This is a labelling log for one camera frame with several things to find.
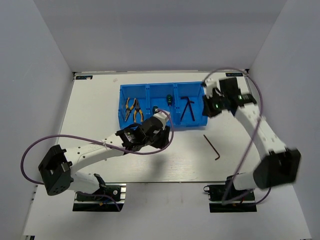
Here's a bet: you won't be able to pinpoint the bent hex key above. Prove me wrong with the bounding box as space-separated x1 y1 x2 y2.
180 96 195 122

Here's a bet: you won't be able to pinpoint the green stubby screwdriver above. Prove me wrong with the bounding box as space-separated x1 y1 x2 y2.
166 94 173 108
152 105 159 114

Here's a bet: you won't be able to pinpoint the long dark hex key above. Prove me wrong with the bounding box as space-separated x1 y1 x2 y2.
179 99 196 122

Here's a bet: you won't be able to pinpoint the yellow black pliers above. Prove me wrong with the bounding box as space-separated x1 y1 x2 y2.
124 97 137 122
133 98 144 123

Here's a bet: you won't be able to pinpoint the thin straight hex key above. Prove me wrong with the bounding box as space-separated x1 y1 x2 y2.
203 134 221 161

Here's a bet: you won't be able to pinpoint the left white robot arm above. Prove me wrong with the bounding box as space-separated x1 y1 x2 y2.
38 113 170 200

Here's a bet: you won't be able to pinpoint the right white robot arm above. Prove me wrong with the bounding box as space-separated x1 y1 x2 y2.
202 77 301 200

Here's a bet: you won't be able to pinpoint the blue three-compartment bin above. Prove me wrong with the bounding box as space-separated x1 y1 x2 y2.
118 81 208 129

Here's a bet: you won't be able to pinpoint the right corner label sticker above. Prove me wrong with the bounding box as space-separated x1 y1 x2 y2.
225 72 244 78

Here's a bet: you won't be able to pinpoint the corner label sticker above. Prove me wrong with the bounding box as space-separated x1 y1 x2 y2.
225 72 244 78
75 75 93 80

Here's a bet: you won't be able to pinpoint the left corner label sticker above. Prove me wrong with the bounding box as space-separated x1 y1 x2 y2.
75 75 93 80

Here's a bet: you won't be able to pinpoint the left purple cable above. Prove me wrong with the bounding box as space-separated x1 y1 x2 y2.
20 108 175 211

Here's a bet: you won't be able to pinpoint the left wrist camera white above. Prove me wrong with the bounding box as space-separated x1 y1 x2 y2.
153 108 171 127

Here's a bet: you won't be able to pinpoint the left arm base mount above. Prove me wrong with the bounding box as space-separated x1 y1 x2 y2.
72 183 127 213

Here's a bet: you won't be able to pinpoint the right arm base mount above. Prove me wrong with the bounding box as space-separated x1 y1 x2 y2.
203 184 257 213

